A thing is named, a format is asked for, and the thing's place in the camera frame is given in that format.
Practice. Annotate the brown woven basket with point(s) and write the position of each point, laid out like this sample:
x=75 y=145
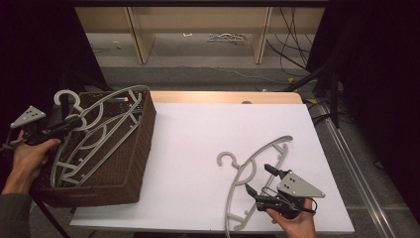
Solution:
x=132 y=158

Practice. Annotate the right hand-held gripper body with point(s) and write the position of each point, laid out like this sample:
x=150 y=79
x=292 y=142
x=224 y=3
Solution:
x=297 y=188

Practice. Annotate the person's right hand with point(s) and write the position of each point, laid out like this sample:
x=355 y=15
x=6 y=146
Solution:
x=295 y=228

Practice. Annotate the person's left hand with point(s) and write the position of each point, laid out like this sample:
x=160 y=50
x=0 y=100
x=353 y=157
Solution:
x=28 y=162

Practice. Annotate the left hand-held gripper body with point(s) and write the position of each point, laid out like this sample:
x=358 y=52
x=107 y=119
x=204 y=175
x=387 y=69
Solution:
x=29 y=115

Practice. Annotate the aluminium floor rail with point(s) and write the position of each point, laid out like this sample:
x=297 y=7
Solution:
x=353 y=165

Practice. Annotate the white plastic parts on floor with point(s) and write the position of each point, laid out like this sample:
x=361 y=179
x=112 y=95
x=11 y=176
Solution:
x=227 y=37

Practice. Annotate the white table sheet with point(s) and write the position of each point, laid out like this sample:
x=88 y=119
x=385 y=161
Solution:
x=191 y=139

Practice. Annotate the beige wooden shelf unit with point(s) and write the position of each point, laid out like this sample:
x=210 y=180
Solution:
x=142 y=39

